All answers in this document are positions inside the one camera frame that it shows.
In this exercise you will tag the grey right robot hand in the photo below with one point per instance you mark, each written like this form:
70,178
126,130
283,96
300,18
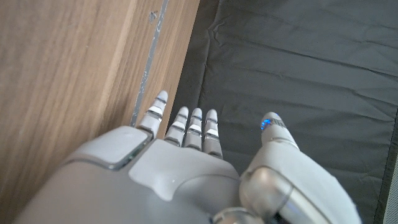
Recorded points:
161,180

